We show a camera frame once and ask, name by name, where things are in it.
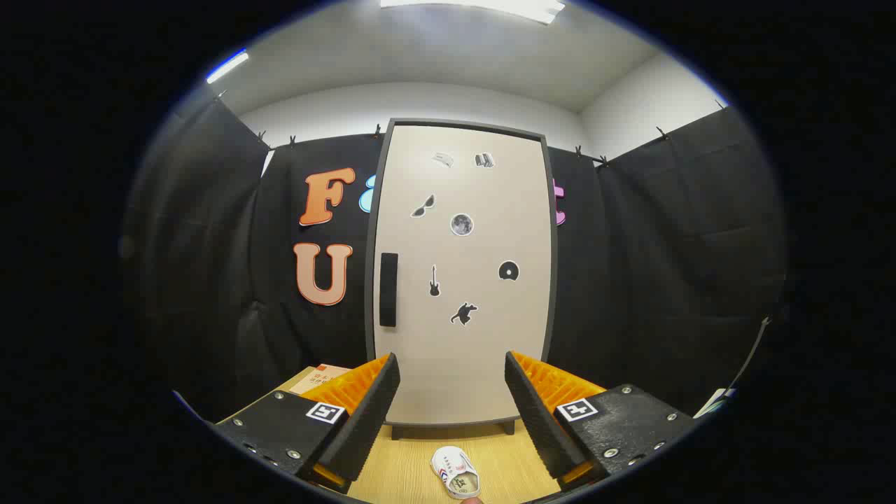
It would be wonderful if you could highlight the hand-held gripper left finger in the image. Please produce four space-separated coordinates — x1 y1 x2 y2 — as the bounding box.
210 352 401 494

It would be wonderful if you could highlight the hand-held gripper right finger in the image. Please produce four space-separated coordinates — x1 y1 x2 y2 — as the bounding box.
504 350 701 493

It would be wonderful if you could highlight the white shoe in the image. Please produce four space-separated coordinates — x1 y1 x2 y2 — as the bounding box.
430 446 482 500

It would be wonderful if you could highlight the black door handle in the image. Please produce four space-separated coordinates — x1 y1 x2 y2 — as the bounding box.
379 253 399 328

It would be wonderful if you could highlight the grey shoe cabinet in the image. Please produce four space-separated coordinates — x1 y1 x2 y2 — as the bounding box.
364 118 559 440

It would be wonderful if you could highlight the beige shoe cabinet door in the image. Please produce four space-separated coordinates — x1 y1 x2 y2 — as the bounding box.
373 125 554 426

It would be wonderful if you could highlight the tan cover book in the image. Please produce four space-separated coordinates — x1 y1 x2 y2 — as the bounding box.
289 364 353 396

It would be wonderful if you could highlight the black backdrop cloth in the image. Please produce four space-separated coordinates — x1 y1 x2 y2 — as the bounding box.
122 98 788 421

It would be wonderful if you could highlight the narrow ceiling light strip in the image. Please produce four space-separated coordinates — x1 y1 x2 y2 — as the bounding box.
205 50 250 85

